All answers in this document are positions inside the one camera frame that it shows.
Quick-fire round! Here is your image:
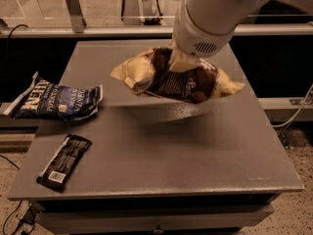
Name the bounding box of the brown chip bag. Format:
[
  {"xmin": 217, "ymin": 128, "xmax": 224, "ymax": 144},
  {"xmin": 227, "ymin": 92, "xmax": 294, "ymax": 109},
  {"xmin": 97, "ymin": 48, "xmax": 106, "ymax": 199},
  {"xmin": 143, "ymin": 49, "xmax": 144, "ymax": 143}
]
[{"xmin": 111, "ymin": 47, "xmax": 245, "ymax": 104}]

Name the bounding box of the blue potato chip bag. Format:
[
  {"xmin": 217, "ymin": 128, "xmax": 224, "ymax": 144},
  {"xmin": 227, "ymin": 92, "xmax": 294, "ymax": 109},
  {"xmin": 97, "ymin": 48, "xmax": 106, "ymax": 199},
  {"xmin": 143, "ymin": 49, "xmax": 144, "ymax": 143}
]
[{"xmin": 4, "ymin": 72, "xmax": 103, "ymax": 120}]

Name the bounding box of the black floor cable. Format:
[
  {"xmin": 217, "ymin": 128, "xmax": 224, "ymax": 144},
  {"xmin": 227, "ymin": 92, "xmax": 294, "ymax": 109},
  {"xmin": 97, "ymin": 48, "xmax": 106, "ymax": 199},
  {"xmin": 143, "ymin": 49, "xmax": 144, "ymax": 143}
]
[{"xmin": 0, "ymin": 154, "xmax": 35, "ymax": 235}]

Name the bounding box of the black snack bar wrapper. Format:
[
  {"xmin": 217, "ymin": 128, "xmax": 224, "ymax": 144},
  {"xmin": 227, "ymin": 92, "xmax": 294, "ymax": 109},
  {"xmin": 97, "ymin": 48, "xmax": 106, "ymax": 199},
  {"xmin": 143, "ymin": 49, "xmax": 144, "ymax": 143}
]
[{"xmin": 36, "ymin": 134, "xmax": 92, "ymax": 191}]

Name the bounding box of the white cable at right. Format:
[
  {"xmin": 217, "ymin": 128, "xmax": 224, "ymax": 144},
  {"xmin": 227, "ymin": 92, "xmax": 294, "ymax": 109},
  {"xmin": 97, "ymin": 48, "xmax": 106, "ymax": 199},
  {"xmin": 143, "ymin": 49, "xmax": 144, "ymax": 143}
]
[{"xmin": 272, "ymin": 82, "xmax": 313, "ymax": 129}]

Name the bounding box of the metal railing frame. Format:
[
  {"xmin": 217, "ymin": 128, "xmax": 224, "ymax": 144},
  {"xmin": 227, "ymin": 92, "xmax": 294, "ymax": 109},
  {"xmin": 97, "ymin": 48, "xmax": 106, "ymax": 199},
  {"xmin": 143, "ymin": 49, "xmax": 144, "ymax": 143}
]
[{"xmin": 0, "ymin": 0, "xmax": 312, "ymax": 35}]

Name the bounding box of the grey table with drawer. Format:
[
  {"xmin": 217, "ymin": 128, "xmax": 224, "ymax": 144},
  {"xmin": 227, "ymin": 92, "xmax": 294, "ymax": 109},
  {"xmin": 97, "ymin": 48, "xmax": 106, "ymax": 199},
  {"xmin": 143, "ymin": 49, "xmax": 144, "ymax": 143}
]
[{"xmin": 8, "ymin": 40, "xmax": 302, "ymax": 234}]

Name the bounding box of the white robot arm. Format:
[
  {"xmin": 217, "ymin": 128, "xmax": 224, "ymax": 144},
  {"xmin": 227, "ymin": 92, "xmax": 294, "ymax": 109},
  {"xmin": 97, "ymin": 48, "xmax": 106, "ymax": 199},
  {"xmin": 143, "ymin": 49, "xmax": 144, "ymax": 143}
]
[{"xmin": 169, "ymin": 0, "xmax": 313, "ymax": 72}]

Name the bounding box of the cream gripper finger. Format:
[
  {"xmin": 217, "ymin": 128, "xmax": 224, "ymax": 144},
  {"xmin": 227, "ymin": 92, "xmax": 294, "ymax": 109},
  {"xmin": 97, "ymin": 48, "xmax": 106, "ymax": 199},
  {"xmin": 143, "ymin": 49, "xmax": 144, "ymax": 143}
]
[{"xmin": 168, "ymin": 39, "xmax": 201, "ymax": 72}]

